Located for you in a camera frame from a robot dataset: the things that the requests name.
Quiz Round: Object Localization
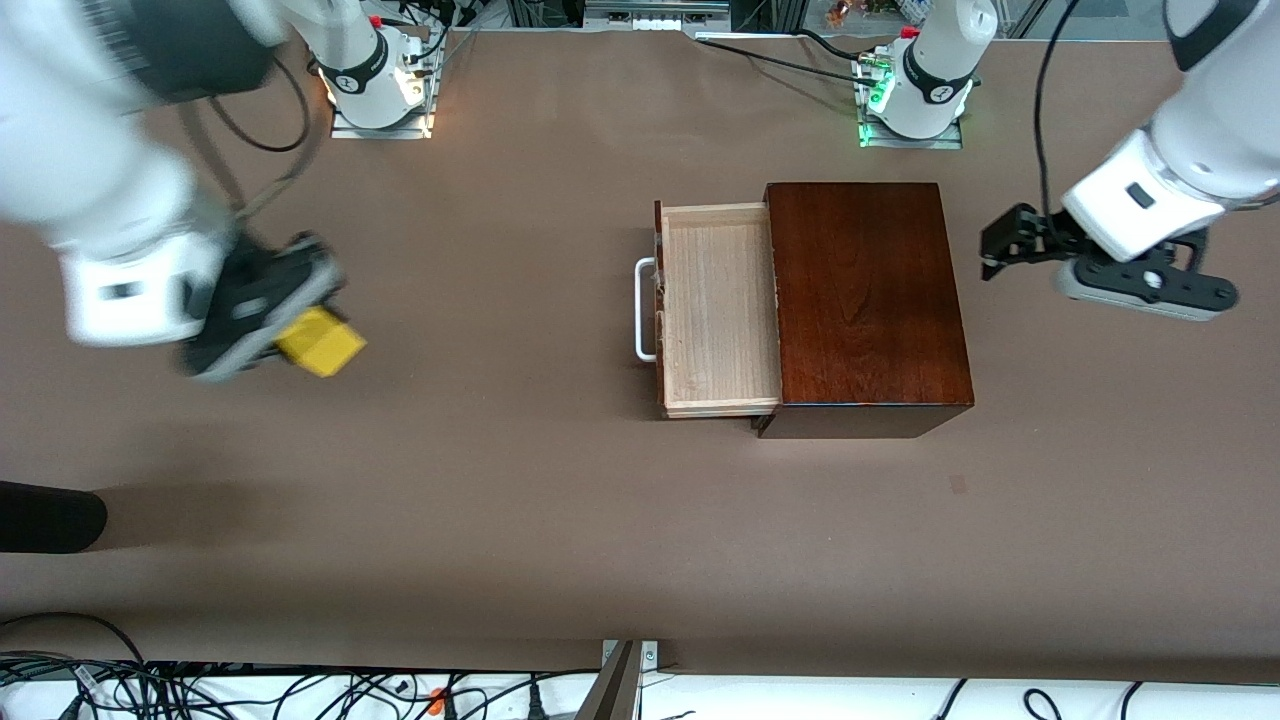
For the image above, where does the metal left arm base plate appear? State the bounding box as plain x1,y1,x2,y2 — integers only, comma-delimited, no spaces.
855,55,964,151

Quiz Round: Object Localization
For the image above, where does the black looped cable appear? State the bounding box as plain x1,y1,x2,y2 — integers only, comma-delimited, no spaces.
0,612,151,720

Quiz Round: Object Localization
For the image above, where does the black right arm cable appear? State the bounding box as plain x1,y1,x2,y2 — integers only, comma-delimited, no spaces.
180,55,313,219

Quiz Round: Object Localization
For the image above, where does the silver metal bracket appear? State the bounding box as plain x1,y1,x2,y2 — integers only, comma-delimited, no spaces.
602,640,661,673

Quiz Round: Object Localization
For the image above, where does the dark brown wooden cabinet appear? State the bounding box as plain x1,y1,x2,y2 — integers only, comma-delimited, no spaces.
757,182,976,439

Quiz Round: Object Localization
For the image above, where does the black cable across table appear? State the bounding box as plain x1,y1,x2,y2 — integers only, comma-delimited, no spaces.
695,36,881,87

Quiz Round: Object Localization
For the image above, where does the long black cable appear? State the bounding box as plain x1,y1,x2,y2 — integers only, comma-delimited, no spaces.
150,665,603,716

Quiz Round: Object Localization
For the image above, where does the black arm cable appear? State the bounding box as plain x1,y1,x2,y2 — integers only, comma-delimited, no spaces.
1033,0,1083,219
180,55,313,219

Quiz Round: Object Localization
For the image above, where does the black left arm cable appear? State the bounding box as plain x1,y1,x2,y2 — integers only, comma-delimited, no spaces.
1033,0,1083,219

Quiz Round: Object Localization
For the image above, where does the grey power strip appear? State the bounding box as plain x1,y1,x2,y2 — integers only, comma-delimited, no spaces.
585,0,731,31

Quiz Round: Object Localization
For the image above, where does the dark grey beam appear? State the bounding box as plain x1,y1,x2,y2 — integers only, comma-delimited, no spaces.
578,642,643,720

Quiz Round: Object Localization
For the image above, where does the black padded cylinder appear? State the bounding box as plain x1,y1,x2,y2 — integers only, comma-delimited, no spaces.
0,480,109,554

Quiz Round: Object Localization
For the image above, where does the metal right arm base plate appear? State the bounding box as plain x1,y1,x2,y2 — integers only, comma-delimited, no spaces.
330,30,438,141

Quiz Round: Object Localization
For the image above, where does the short black base cable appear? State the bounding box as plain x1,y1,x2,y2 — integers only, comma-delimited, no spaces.
795,28,876,63

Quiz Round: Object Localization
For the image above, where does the black base cable bundle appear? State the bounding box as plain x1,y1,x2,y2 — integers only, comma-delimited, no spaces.
395,0,477,79

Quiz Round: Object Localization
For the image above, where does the white cloth panel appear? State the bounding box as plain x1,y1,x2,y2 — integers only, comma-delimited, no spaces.
635,200,783,419

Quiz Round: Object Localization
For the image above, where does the yellow block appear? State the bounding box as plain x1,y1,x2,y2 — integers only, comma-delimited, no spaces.
275,305,368,379

